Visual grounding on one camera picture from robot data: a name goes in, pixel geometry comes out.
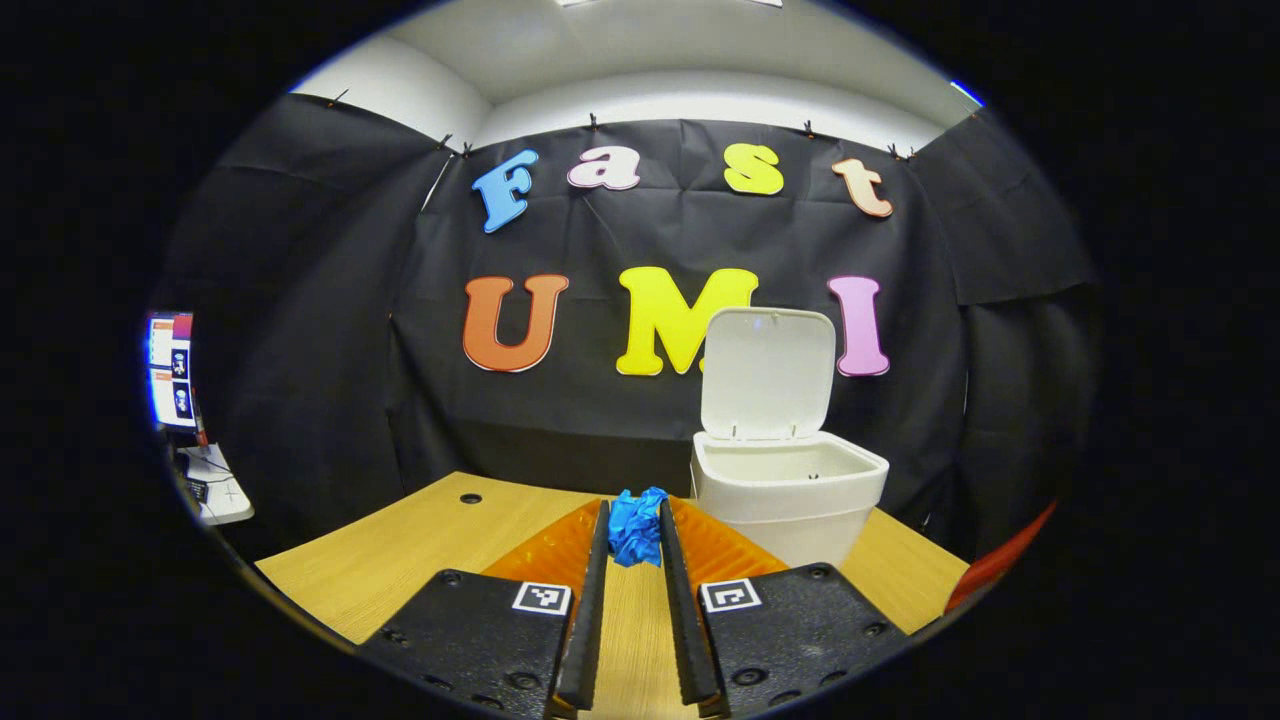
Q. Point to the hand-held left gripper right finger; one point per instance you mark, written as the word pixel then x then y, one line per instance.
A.
pixel 685 620

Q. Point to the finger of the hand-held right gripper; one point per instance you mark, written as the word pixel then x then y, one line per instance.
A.
pixel 990 570

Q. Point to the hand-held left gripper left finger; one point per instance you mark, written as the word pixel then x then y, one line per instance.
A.
pixel 590 620

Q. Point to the blue paper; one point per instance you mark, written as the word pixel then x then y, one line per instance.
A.
pixel 637 525

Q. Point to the white desktop garbage bin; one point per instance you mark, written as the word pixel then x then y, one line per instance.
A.
pixel 800 530

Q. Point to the wooden desktop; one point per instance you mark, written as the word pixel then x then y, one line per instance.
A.
pixel 400 550

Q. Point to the white side table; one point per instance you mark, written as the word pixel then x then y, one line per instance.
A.
pixel 225 500

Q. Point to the black backdrop cloth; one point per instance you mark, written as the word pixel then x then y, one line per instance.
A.
pixel 330 300

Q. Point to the computer monitor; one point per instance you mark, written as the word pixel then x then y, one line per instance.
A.
pixel 172 370

